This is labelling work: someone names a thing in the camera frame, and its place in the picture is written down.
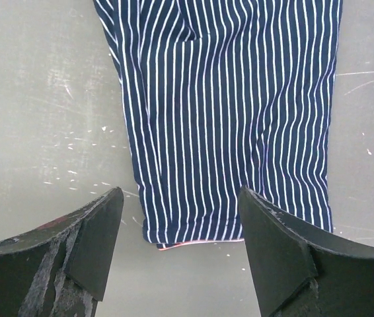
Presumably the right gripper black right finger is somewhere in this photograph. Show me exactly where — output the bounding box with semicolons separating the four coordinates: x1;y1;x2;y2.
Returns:
239;188;374;316

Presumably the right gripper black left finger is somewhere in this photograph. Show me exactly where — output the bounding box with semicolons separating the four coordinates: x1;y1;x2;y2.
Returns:
0;188;124;316

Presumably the navy striped boxer underwear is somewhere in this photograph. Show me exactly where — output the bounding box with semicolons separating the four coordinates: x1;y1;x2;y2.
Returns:
94;1;343;250

